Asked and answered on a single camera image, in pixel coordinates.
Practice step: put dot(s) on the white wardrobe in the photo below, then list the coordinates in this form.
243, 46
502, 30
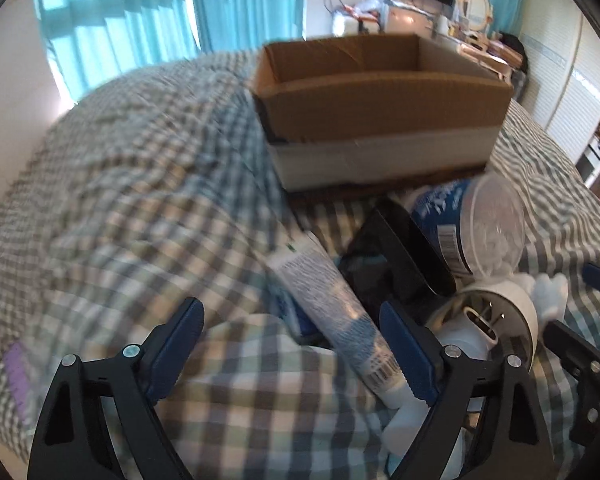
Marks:
563, 90

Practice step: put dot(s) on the black round container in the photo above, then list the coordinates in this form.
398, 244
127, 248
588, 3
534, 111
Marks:
390, 259

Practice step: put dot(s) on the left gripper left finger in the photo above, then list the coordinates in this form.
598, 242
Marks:
72, 440

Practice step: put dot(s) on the white cartoon figurine lamp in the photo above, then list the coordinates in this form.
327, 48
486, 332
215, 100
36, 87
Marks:
548, 295

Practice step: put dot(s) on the blue curtain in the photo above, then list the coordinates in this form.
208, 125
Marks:
90, 42

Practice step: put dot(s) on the white cream tube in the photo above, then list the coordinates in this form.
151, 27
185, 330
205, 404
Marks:
312, 278

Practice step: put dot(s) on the white cylindrical device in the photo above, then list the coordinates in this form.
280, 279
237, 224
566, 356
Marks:
486, 322

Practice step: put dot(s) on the brown cardboard box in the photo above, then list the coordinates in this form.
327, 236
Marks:
375, 110

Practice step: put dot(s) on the checkered bed cover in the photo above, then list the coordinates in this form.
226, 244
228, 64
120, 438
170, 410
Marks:
156, 187

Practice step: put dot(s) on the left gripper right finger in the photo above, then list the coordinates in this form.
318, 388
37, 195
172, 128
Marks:
511, 440

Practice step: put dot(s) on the blue cotton swab jar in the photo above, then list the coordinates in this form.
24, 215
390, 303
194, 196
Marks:
476, 225

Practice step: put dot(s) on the oval vanity mirror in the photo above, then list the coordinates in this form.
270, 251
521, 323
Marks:
475, 15

